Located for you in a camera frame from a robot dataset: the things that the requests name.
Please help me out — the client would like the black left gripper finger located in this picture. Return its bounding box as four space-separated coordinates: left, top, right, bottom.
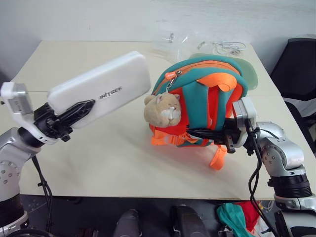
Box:
56 99 96 128

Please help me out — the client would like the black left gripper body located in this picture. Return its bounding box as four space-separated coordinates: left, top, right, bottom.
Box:
33 102 74 143

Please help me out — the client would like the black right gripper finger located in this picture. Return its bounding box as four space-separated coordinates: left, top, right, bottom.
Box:
187 127 215 138
190 134 215 144

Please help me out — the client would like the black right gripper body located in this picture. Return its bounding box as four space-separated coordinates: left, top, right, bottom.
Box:
213 118 241 154

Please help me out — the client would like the orange and teal backpack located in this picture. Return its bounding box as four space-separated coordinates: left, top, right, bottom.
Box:
149 54 249 171

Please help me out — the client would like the white rectangular box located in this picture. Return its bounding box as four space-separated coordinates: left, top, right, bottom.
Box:
47 51 152 129

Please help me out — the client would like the beige plush bear toy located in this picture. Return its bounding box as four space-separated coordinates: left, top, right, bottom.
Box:
144 93 183 128

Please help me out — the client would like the dark rounded shape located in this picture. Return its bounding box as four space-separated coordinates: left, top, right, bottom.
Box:
171 204 211 237
113 208 143 237

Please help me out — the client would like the pile of coloured cloths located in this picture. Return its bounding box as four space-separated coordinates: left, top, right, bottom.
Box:
216 201 274 237

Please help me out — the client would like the clear plastic bag with screws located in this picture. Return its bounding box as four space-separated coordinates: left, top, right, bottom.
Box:
151 29 196 63

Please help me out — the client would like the black office chair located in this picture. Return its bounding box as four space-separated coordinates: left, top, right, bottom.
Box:
270 37 316 157

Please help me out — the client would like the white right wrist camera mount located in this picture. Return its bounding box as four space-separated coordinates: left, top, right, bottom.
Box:
232 96 259 149

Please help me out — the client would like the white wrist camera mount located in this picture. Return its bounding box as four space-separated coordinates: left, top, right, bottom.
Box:
232 96 259 149
0 82 60 146

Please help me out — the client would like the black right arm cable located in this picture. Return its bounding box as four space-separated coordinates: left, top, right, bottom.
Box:
245 118 281 237

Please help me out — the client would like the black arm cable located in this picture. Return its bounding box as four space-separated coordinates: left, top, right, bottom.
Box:
31 156 54 234
245 118 281 237

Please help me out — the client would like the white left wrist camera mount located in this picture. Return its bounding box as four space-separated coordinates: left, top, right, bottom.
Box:
0 82 60 146

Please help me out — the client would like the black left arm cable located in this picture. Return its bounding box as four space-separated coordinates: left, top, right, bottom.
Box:
31 156 54 234

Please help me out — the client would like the white coiled cable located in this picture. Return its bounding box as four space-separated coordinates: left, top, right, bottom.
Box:
197 40 247 56

